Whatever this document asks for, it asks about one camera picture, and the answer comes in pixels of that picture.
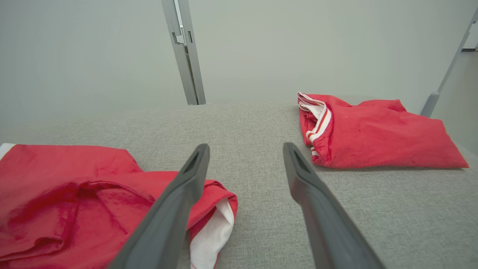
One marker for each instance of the red garment with white lining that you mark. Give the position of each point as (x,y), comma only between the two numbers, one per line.
(56,194)

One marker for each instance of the grey partition post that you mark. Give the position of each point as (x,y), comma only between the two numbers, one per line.
(182,63)
(430,104)
(196,74)

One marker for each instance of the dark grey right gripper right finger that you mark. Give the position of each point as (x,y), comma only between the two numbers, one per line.
(328,224)

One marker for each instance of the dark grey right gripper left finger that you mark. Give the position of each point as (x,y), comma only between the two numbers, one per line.
(168,224)

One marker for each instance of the red Bulls basketball jersey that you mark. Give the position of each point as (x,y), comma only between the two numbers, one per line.
(373,138)

